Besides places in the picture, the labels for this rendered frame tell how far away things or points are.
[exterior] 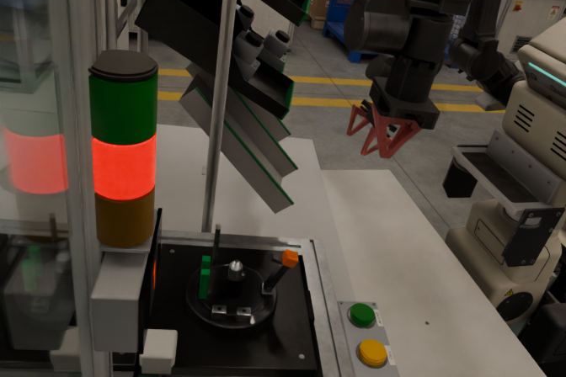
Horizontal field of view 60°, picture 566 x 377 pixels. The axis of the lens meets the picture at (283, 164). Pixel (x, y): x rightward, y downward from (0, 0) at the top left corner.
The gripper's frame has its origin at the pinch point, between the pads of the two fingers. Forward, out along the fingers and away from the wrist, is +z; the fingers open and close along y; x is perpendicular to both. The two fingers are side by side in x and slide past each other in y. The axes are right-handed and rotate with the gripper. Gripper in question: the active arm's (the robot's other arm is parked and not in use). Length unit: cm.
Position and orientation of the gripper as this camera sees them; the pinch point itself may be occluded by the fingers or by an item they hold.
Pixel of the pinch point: (386, 152)
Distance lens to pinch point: 71.0
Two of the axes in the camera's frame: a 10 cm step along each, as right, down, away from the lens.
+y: 0.7, 5.3, -8.4
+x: 9.8, 1.1, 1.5
